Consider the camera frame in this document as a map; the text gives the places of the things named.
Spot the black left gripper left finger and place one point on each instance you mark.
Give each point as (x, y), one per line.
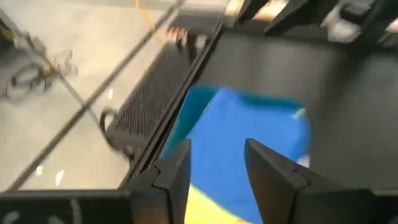
(93, 208)

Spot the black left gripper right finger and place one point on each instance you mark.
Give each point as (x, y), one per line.
(311, 208)

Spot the blue microfiber towel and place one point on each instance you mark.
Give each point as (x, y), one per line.
(236, 140)

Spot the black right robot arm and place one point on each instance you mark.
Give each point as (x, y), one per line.
(376, 21)

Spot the white floor scrap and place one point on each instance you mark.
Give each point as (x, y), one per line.
(38, 170)
(59, 177)
(110, 94)

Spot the black perforated computer case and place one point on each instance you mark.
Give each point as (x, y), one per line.
(155, 93)

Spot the blue plastic bin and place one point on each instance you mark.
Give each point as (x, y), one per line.
(192, 112)

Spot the black metal table frame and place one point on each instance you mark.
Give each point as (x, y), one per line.
(174, 124)

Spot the black diagonal frame strut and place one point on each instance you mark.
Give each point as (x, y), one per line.
(252, 9)

